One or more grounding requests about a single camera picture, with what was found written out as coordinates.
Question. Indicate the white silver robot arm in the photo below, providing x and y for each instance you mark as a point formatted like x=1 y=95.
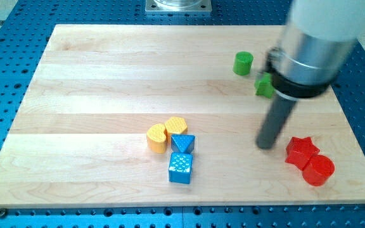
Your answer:
x=317 y=39

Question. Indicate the green star block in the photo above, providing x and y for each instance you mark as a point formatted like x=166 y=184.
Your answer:
x=263 y=85

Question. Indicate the red star block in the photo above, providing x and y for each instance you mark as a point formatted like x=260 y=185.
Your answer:
x=300 y=150

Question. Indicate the yellow pentagon block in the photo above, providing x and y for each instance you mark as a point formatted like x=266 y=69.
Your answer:
x=175 y=125

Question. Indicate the blue triangle block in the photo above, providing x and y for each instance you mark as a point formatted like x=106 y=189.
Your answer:
x=182 y=143

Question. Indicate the yellow crescent block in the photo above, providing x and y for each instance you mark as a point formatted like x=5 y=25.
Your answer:
x=156 y=137

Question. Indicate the blue cube block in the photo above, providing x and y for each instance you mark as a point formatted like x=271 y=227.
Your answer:
x=180 y=167

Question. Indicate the wooden board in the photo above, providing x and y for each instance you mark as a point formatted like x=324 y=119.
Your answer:
x=79 y=136

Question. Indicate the green cylinder block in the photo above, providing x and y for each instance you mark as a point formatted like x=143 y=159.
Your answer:
x=242 y=63

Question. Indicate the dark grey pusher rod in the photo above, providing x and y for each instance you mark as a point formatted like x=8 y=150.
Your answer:
x=280 y=109

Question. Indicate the red cylinder block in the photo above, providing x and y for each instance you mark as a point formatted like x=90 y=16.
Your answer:
x=318 y=170

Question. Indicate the blue perforated table plate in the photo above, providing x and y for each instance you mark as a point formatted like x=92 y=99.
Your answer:
x=25 y=28

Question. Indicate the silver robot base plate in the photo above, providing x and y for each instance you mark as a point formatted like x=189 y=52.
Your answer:
x=177 y=6

